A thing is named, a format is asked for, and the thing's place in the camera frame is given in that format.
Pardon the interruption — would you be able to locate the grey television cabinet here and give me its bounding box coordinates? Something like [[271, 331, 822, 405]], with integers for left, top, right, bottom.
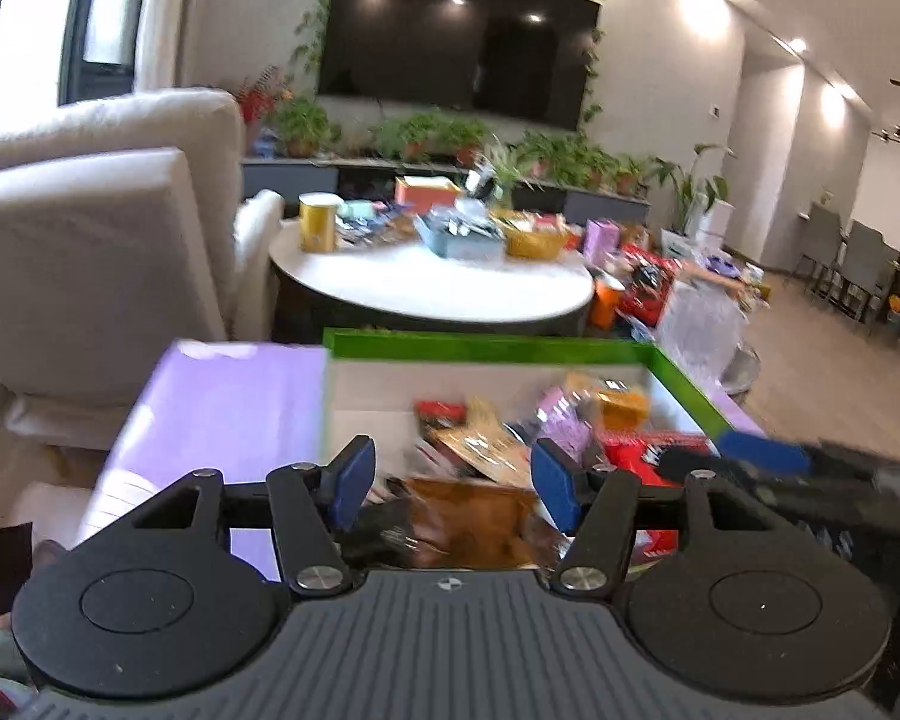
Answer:
[[241, 157, 653, 226]]

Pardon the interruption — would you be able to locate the spider plant in vase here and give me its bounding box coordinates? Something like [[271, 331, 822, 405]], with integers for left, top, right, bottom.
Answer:
[[472, 139, 533, 207]]

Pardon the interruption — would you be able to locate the yellow snack packet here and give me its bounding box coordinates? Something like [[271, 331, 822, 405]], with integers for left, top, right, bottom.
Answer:
[[598, 388, 652, 432]]

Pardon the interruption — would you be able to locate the tan snack packet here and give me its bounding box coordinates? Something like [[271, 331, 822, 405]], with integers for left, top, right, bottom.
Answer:
[[427, 397, 533, 481]]

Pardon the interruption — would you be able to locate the tall leafy potted plant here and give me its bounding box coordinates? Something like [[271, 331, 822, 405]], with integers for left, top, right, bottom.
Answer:
[[656, 142, 736, 233]]

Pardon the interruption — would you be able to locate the orange cup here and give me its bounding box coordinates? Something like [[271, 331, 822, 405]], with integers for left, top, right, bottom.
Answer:
[[592, 277, 625, 329]]

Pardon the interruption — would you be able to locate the wall television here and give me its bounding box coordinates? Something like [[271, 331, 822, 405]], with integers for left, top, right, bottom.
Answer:
[[317, 0, 601, 132]]

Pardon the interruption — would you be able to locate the glass mug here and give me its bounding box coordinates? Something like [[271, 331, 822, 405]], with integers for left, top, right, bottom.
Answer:
[[656, 285, 747, 391]]

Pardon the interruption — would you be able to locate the yellow wicker basket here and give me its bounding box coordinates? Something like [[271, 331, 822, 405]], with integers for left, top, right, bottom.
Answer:
[[504, 214, 571, 257]]

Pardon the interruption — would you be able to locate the yellow canister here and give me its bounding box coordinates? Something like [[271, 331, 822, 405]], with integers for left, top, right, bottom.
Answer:
[[298, 193, 342, 254]]

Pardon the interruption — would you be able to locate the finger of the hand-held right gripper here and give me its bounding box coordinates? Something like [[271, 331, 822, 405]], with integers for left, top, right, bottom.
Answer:
[[718, 431, 815, 478], [656, 448, 766, 497]]

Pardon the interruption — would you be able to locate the cream armrest cushion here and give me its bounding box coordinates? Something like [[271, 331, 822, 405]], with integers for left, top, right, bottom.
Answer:
[[232, 190, 286, 338]]

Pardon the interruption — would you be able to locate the red flower arrangement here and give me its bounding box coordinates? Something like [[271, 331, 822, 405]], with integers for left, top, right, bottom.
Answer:
[[236, 67, 293, 125]]

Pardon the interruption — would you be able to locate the pink label clear packet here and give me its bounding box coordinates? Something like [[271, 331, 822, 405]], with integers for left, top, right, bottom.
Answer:
[[532, 386, 593, 458]]

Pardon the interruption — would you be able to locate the pink bag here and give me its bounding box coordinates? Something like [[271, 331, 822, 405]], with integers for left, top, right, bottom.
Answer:
[[583, 219, 622, 256]]

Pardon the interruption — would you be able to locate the purple floral tablecloth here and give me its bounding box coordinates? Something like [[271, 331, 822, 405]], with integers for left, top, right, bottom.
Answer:
[[75, 340, 767, 587]]

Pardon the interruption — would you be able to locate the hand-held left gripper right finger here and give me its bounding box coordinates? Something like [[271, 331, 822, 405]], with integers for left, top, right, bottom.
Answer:
[[531, 437, 800, 595]]

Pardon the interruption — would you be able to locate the blue-grey basket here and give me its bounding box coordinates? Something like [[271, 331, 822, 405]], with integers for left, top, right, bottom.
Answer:
[[414, 211, 507, 260]]

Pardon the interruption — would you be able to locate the black snack packet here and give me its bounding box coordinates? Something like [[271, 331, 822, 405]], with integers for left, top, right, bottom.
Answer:
[[345, 499, 421, 565]]

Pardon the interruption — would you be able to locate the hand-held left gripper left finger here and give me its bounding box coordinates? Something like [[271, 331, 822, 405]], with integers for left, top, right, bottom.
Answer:
[[82, 435, 378, 595]]

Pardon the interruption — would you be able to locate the beige armchair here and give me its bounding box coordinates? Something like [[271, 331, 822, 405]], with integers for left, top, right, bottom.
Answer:
[[0, 88, 245, 458]]

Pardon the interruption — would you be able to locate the cream curtain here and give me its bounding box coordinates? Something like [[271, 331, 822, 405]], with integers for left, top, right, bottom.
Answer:
[[131, 0, 196, 95]]

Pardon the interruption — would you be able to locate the green potted plant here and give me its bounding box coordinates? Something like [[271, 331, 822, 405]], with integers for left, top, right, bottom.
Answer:
[[375, 112, 436, 162], [274, 97, 338, 158], [566, 142, 608, 188], [607, 154, 653, 196], [435, 116, 488, 166], [517, 131, 571, 181]]

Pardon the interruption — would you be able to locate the grey dining chair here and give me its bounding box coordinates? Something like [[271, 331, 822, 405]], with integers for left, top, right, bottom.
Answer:
[[791, 202, 845, 301], [832, 221, 900, 331]]

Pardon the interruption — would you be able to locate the brown snack packet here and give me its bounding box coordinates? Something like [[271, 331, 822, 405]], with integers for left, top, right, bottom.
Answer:
[[405, 478, 545, 571]]

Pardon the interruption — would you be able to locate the narrow black framed window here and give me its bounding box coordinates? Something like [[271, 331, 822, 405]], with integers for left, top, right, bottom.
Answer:
[[60, 0, 155, 106]]

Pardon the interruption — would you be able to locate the red checkered snack packet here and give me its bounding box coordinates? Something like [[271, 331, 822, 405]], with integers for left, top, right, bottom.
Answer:
[[600, 431, 713, 563]]

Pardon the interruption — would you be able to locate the green cardboard box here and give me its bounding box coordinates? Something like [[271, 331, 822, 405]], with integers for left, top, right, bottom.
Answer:
[[321, 328, 766, 571]]

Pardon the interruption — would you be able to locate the white round table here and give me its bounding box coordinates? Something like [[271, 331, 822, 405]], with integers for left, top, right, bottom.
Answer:
[[268, 221, 595, 342]]

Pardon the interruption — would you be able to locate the orange box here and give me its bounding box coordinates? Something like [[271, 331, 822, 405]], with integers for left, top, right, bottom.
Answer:
[[395, 176, 466, 215]]

